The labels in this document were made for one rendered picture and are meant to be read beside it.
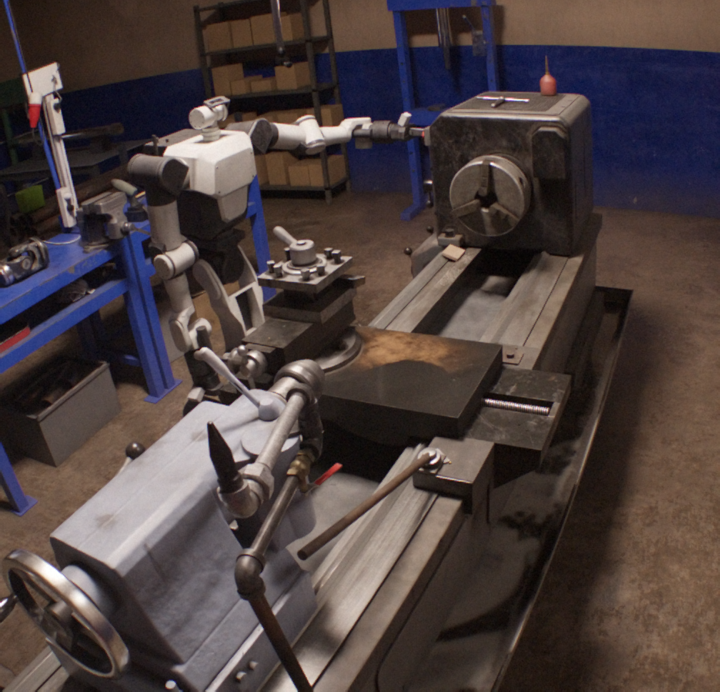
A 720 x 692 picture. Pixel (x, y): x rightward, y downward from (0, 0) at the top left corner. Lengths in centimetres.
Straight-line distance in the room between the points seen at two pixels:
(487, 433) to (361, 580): 44
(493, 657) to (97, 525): 100
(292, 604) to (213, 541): 18
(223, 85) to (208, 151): 453
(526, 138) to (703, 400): 155
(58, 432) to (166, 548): 237
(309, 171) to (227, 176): 411
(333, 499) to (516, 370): 52
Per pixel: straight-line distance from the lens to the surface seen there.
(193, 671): 98
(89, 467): 322
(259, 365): 152
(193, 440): 105
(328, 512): 154
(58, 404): 324
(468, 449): 142
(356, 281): 168
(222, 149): 209
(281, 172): 641
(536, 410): 154
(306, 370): 124
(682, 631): 224
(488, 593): 175
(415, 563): 125
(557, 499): 201
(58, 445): 329
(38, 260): 311
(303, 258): 163
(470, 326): 221
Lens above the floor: 173
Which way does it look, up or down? 26 degrees down
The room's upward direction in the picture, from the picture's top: 7 degrees counter-clockwise
